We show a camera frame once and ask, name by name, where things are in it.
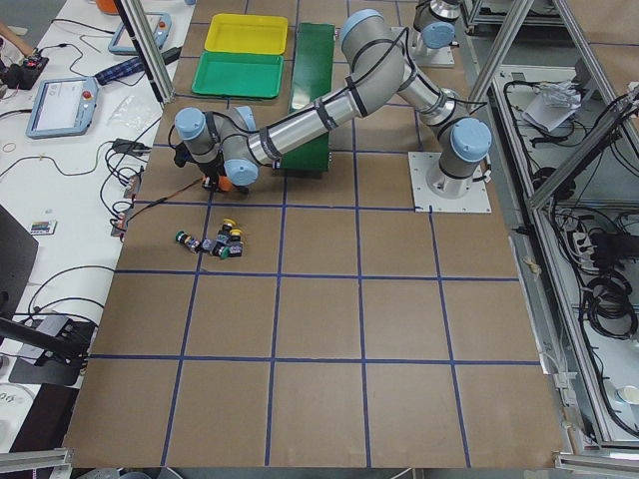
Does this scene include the crumpled white paper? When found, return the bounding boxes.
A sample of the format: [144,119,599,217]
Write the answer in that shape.
[521,81,582,133]

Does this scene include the green push button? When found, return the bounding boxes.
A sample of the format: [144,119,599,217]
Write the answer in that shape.
[175,231,201,253]
[211,240,244,259]

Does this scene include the red black power cable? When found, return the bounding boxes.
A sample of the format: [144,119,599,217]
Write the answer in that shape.
[112,179,251,236]

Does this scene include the small colourful remote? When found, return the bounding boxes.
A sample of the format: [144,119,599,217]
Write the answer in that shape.
[29,220,58,236]

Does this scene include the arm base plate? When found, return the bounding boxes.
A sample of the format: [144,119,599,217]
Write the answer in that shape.
[408,152,492,214]
[405,21,455,68]

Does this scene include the yellow plastic tray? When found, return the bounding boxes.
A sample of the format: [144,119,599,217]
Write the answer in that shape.
[204,13,289,55]

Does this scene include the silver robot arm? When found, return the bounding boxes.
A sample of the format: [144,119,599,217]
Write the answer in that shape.
[411,0,460,56]
[174,9,492,200]

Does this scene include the green plastic tray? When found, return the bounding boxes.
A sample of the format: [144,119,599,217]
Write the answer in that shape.
[191,52,284,99]

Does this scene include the aluminium frame post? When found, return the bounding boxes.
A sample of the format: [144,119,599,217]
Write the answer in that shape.
[115,0,175,105]

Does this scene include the orange cylinder with 4680 print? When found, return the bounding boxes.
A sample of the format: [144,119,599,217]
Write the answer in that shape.
[218,176,235,193]

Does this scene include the green conveyor belt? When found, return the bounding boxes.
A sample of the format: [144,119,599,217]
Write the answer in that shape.
[275,22,335,179]

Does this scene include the black coiled cables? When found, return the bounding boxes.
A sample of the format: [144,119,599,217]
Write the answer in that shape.
[578,271,635,343]

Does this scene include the far blue teach pendant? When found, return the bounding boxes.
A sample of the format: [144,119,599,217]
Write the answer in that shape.
[108,12,173,56]

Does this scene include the yellow push button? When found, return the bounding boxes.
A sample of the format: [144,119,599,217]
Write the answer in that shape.
[217,218,237,241]
[227,229,243,246]

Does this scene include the near blue teach pendant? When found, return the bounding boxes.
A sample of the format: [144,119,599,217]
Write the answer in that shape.
[25,77,99,140]

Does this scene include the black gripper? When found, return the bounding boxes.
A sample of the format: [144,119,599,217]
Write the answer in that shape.
[199,162,224,192]

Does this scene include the black power adapter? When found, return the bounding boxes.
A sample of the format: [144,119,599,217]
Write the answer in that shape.
[162,47,182,65]

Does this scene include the blue teach pendant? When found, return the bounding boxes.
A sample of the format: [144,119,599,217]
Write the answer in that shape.
[108,12,173,56]
[25,77,99,140]

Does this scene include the clear plastic bag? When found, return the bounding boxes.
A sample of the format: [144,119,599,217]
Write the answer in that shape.
[107,95,153,131]

